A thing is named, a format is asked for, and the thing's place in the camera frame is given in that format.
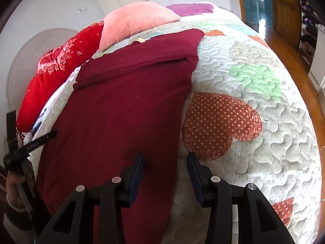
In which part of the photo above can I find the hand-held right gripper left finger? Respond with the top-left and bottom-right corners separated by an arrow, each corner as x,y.
37,152 -> 146,244

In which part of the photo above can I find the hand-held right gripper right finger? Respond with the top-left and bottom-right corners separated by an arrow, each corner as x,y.
186,152 -> 296,244

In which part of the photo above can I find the person's left hand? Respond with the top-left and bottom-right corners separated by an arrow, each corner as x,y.
5,171 -> 27,212

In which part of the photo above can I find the pink ribbed pillow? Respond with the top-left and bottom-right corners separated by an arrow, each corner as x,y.
99,1 -> 181,53

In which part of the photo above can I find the wooden door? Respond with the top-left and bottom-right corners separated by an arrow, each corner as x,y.
269,0 -> 303,48

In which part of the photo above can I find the person's left forearm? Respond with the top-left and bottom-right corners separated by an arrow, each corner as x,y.
2,206 -> 38,243

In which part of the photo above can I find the round beige headboard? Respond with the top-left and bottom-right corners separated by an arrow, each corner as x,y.
6,28 -> 79,113

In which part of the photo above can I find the patchwork heart quilt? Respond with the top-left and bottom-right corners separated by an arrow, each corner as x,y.
25,3 -> 322,244

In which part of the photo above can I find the dark red knit garment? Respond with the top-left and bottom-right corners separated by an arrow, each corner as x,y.
36,28 -> 205,244

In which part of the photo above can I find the shelf with clothes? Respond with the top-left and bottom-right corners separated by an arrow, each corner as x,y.
298,0 -> 321,68

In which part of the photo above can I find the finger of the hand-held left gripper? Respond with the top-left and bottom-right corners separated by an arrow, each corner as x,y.
6,110 -> 20,155
6,130 -> 58,159

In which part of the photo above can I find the teal door frame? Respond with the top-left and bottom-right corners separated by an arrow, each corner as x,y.
239,0 -> 274,32

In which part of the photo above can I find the purple cloth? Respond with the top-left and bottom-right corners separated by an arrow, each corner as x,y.
166,3 -> 214,17

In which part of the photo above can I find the red patterned pillow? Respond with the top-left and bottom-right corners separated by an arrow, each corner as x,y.
16,22 -> 105,133

